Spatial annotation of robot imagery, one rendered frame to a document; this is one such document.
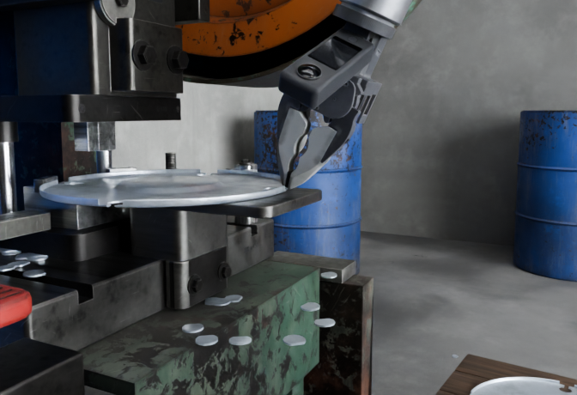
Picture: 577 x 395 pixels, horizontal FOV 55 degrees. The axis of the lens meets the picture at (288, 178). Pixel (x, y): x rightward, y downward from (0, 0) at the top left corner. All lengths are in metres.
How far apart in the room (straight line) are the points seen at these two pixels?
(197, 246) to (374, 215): 3.48
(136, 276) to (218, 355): 0.12
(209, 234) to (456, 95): 3.32
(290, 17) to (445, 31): 3.01
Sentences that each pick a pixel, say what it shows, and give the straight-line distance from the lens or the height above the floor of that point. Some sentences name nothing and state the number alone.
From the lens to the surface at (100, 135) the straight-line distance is 0.74.
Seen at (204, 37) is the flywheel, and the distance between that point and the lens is 1.06.
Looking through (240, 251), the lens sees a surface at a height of 0.68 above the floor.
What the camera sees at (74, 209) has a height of 0.76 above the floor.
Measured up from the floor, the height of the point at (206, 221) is 0.74.
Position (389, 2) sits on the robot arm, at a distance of 0.61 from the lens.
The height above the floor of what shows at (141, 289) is 0.68.
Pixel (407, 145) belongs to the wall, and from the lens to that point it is 3.96.
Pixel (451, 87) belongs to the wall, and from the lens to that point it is 3.90.
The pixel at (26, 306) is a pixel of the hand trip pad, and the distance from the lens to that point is 0.38.
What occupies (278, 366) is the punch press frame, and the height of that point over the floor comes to 0.55.
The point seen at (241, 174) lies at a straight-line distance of 0.79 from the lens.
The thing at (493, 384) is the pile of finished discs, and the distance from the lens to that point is 1.20.
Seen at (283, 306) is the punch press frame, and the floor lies 0.62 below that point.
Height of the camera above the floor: 0.87
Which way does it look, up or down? 7 degrees down
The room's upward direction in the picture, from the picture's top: straight up
